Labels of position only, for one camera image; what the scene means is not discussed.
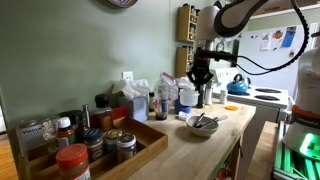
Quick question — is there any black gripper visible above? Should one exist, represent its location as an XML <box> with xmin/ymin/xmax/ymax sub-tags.
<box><xmin>185</xmin><ymin>59</ymin><xmax>215</xmax><ymax>100</ymax></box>

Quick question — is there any clear plastic container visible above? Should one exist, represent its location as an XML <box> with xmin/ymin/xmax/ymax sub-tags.
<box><xmin>179</xmin><ymin>88</ymin><xmax>200</xmax><ymax>107</ymax></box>

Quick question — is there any white salt grinder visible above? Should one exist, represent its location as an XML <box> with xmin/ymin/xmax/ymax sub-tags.
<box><xmin>204</xmin><ymin>79</ymin><xmax>215</xmax><ymax>106</ymax></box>

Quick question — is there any clear zip bag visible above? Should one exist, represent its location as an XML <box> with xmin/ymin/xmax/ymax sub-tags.
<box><xmin>160</xmin><ymin>71</ymin><xmax>179</xmax><ymax>108</ymax></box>

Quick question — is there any small white shaker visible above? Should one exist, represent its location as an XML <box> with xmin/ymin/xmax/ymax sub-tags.
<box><xmin>219</xmin><ymin>89</ymin><xmax>228</xmax><ymax>105</ymax></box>

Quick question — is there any blue bowl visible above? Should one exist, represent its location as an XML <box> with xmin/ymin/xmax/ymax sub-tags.
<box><xmin>173</xmin><ymin>98</ymin><xmax>193</xmax><ymax>115</ymax></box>

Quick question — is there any wooden spice rack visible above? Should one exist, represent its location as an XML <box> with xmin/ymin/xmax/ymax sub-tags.
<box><xmin>176</xmin><ymin>3</ymin><xmax>201</xmax><ymax>44</ymax></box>
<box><xmin>175</xmin><ymin>45</ymin><xmax>198</xmax><ymax>79</ymax></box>

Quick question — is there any black spoon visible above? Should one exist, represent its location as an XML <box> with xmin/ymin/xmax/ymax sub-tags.
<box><xmin>193</xmin><ymin>112</ymin><xmax>206</xmax><ymax>128</ymax></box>

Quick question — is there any metal whisk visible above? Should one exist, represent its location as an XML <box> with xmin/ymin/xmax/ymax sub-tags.
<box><xmin>199</xmin><ymin>114</ymin><xmax>229</xmax><ymax>130</ymax></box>

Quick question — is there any clear bottle blue label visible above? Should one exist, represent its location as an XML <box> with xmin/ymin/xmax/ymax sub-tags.
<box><xmin>153</xmin><ymin>79</ymin><xmax>170</xmax><ymax>121</ymax></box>

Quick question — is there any blue kettle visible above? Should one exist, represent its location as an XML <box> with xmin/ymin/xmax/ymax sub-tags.
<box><xmin>226</xmin><ymin>73</ymin><xmax>250</xmax><ymax>95</ymax></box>

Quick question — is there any white ceramic bowl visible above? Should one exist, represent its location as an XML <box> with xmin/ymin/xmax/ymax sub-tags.
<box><xmin>185</xmin><ymin>115</ymin><xmax>220</xmax><ymax>138</ymax></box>

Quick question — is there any small black cap bottle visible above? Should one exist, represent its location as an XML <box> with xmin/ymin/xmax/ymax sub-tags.
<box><xmin>148</xmin><ymin>91</ymin><xmax>156</xmax><ymax>113</ymax></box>

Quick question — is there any tissue box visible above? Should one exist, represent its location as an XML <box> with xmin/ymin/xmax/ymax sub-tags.
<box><xmin>111</xmin><ymin>78</ymin><xmax>151</xmax><ymax>122</ymax></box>

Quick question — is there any white stove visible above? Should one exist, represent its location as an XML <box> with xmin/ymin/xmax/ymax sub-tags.
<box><xmin>209</xmin><ymin>67</ymin><xmax>290</xmax><ymax>174</ymax></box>

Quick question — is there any wooden tray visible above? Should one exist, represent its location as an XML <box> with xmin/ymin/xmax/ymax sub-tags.
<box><xmin>20</xmin><ymin>115</ymin><xmax>169</xmax><ymax>180</ymax></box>

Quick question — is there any white refrigerator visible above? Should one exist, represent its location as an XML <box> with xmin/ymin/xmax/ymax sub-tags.
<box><xmin>237</xmin><ymin>22</ymin><xmax>319</xmax><ymax>101</ymax></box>

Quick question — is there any white paper note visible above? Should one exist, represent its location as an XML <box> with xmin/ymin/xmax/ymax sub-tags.
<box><xmin>260</xmin><ymin>32</ymin><xmax>272</xmax><ymax>52</ymax></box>

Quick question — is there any red box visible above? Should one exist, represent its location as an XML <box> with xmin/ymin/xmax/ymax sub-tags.
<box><xmin>111</xmin><ymin>105</ymin><xmax>129</xmax><ymax>121</ymax></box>

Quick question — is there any white lid spice jar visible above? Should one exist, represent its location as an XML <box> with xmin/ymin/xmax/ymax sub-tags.
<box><xmin>116</xmin><ymin>133</ymin><xmax>138</xmax><ymax>164</ymax></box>

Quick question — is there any gold lid jar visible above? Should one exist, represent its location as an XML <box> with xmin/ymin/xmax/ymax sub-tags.
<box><xmin>105</xmin><ymin>129</ymin><xmax>123</xmax><ymax>154</ymax></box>

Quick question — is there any black cap sauce bottle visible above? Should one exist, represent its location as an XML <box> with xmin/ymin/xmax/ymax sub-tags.
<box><xmin>89</xmin><ymin>93</ymin><xmax>114</xmax><ymax>133</ymax></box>

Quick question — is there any blue paper note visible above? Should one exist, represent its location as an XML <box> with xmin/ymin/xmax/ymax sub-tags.
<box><xmin>281</xmin><ymin>25</ymin><xmax>297</xmax><ymax>48</ymax></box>

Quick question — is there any slim metal bottle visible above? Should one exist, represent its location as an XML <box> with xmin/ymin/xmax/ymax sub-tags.
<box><xmin>81</xmin><ymin>104</ymin><xmax>91</xmax><ymax>129</ymax></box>

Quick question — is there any blue lid jar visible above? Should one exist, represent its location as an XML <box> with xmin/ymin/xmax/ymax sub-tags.
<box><xmin>82</xmin><ymin>128</ymin><xmax>105</xmax><ymax>163</ymax></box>

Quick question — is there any metal robot stand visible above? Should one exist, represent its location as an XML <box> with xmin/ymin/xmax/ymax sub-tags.
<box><xmin>271</xmin><ymin>120</ymin><xmax>320</xmax><ymax>180</ymax></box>

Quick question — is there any black lid wide jar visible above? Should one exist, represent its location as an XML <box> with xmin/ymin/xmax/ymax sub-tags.
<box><xmin>59</xmin><ymin>109</ymin><xmax>84</xmax><ymax>131</ymax></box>

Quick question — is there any white cap brown bottle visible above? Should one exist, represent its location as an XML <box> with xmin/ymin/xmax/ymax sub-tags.
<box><xmin>55</xmin><ymin>116</ymin><xmax>77</xmax><ymax>149</ymax></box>

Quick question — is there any red lid peanut butter jar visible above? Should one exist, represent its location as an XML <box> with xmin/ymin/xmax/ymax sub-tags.
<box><xmin>55</xmin><ymin>143</ymin><xmax>92</xmax><ymax>180</ymax></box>

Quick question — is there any clear glass jar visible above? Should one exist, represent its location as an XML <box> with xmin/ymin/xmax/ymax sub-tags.
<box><xmin>41</xmin><ymin>117</ymin><xmax>59</xmax><ymax>143</ymax></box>

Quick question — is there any white printed box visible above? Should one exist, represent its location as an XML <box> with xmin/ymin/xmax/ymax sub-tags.
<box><xmin>15</xmin><ymin>120</ymin><xmax>48</xmax><ymax>151</ymax></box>

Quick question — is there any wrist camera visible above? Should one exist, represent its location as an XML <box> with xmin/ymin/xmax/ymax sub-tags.
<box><xmin>194</xmin><ymin>48</ymin><xmax>238</xmax><ymax>63</ymax></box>

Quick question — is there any small round wall clock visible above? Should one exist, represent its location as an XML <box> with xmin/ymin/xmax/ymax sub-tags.
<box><xmin>215</xmin><ymin>40</ymin><xmax>226</xmax><ymax>53</ymax></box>

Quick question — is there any white wall outlet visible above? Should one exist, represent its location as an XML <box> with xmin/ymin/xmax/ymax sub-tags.
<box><xmin>121</xmin><ymin>71</ymin><xmax>134</xmax><ymax>82</ymax></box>

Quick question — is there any patterned decorative wall plate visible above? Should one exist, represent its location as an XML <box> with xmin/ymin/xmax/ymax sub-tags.
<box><xmin>106</xmin><ymin>0</ymin><xmax>138</xmax><ymax>9</ymax></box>

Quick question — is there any white wall shelf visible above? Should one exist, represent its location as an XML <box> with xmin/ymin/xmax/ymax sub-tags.
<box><xmin>250</xmin><ymin>3</ymin><xmax>320</xmax><ymax>20</ymax></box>

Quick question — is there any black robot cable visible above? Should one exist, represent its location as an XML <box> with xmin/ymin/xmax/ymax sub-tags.
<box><xmin>233</xmin><ymin>0</ymin><xmax>311</xmax><ymax>76</ymax></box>

